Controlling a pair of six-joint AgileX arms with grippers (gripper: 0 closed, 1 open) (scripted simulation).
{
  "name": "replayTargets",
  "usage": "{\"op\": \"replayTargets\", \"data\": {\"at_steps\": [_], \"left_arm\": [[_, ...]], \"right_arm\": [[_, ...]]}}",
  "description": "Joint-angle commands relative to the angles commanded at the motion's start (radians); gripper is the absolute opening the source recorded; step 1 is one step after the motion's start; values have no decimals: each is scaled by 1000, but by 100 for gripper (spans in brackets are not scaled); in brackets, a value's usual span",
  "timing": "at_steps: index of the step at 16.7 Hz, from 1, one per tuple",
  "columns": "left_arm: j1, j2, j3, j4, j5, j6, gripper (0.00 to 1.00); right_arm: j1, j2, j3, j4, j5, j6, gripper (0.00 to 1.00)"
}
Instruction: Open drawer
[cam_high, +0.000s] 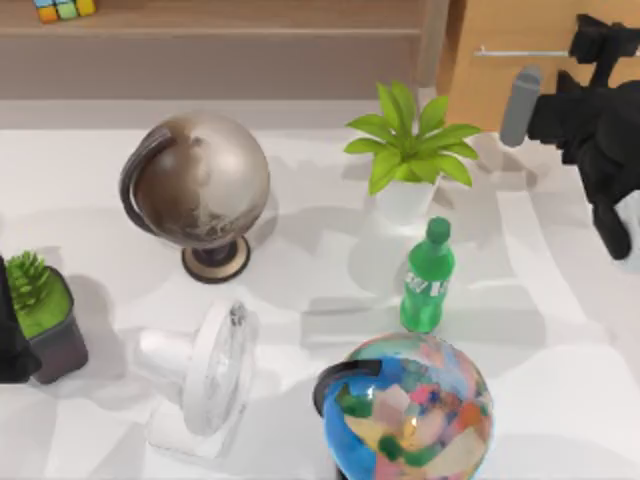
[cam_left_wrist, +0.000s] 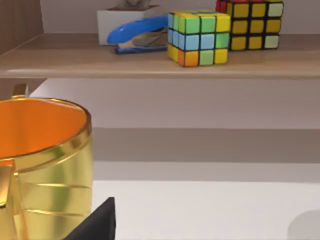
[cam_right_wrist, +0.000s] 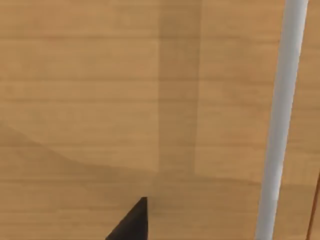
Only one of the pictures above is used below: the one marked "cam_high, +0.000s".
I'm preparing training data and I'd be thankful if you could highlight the colourful puzzle cube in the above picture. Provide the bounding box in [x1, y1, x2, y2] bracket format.
[33, 0, 99, 25]

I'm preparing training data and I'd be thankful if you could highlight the pale grey rounded box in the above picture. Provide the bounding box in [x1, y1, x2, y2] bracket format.
[499, 64, 545, 149]

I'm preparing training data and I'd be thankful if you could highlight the small plant in grey pot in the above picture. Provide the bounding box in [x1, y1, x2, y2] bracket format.
[4, 249, 91, 386]

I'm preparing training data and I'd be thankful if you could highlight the brown and silver globe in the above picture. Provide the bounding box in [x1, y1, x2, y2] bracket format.
[118, 111, 272, 286]

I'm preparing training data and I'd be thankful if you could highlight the green plant in white pot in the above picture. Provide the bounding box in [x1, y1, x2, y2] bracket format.
[343, 79, 484, 224]

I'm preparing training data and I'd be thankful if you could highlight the long metal handle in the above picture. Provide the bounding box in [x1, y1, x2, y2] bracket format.
[474, 46, 574, 58]

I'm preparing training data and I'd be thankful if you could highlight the green bottle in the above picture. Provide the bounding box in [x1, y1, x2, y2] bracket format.
[398, 215, 457, 335]

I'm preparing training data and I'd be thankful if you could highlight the wooden open shelf unit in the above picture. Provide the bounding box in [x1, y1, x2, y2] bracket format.
[0, 0, 451, 102]

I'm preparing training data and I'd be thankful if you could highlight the wooden cupboard door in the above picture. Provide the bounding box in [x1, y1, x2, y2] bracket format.
[435, 0, 640, 132]

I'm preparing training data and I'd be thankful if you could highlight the white desk fan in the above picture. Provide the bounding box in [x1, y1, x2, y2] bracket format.
[135, 298, 262, 459]

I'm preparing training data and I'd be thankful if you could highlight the colourful blue globe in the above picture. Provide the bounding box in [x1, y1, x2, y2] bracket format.
[312, 331, 497, 480]

